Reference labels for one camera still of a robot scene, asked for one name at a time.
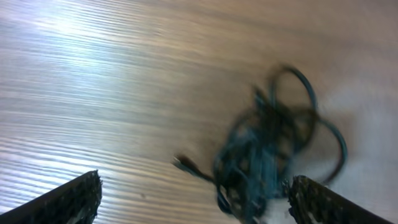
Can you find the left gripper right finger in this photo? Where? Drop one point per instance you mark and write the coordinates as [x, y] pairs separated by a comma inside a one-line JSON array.
[[311, 202]]

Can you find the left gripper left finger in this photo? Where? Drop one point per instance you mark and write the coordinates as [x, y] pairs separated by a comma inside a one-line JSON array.
[[75, 202]]

